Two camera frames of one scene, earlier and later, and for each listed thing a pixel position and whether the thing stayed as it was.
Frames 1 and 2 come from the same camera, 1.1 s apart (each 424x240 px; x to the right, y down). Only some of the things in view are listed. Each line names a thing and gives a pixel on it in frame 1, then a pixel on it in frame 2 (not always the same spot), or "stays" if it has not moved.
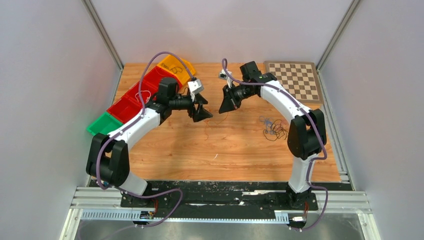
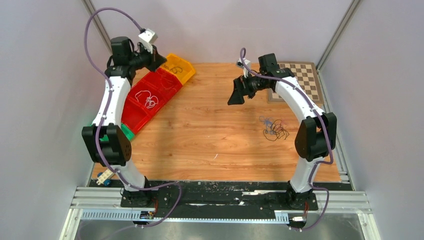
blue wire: (268, 121) stays
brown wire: (277, 131) stays
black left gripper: (201, 113) to (155, 60)
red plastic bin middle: (148, 91) stays
